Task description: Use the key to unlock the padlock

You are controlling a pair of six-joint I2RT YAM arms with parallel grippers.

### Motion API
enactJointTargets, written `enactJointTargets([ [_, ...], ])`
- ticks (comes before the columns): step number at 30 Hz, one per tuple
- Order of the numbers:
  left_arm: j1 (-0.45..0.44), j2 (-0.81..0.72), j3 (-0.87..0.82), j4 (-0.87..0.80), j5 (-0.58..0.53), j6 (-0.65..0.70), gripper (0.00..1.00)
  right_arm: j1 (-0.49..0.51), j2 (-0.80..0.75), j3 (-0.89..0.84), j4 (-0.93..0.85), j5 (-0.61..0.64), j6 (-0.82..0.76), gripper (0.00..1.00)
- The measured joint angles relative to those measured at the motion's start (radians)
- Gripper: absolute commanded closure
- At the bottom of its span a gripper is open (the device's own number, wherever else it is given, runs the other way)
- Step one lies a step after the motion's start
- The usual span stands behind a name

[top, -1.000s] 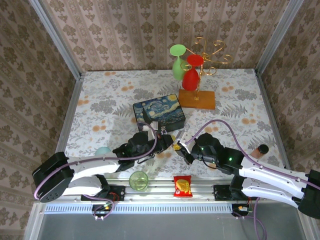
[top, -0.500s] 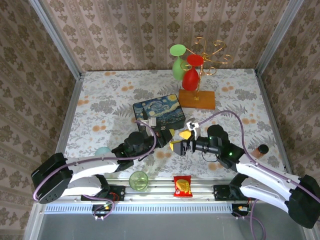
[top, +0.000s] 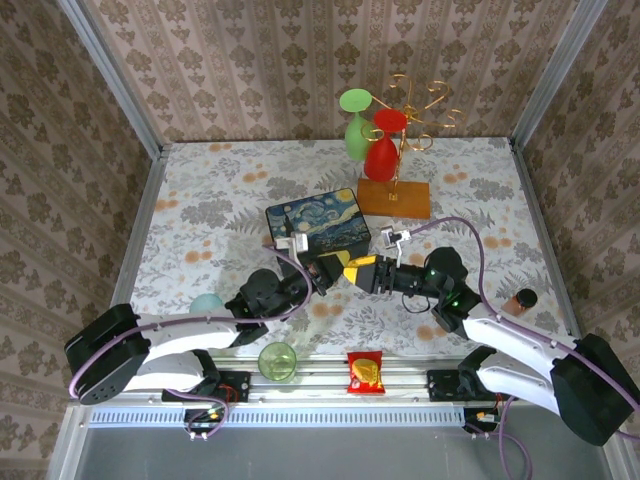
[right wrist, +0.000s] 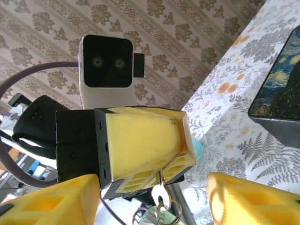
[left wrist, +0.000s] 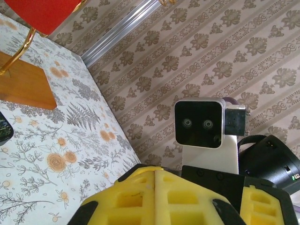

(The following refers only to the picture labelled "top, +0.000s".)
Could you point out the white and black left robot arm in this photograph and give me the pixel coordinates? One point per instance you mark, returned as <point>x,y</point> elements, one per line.
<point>190,332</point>

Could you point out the starry night painted box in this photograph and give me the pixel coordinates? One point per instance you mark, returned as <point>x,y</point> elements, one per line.
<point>320,215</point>

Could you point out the pale teal ball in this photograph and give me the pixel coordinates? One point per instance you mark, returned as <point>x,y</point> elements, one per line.
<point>205,303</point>

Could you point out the green transparent plastic cup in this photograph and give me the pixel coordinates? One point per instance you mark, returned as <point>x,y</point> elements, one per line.
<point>276,362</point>

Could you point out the red snack packet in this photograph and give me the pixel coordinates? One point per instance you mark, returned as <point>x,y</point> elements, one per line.
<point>366,372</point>

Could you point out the red wine glass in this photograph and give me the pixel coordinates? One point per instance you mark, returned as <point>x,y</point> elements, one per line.
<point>380,160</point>

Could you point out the floral table mat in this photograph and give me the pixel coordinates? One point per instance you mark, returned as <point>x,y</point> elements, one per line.
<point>210,200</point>

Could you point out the brown bottle black cap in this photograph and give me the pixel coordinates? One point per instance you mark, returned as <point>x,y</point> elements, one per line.
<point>525,298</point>

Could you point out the green wine glass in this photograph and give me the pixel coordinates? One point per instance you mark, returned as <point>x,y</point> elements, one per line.
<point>356,140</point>

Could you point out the black connector block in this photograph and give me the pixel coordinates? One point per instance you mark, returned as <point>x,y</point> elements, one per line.
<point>200,420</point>
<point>480,419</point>

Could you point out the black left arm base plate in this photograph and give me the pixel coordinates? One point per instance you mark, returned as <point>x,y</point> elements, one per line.
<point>235,382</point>

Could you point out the aluminium mounting rail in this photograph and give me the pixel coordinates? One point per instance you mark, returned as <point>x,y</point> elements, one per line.
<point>320,385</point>

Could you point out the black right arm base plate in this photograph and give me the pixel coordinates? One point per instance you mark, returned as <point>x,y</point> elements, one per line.
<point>440,387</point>

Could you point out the aluminium table side rail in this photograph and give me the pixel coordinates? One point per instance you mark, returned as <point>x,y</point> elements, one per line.
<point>137,240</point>
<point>542,225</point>

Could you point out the aluminium frame post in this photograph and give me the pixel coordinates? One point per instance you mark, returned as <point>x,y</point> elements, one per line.
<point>112,75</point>
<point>557,70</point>

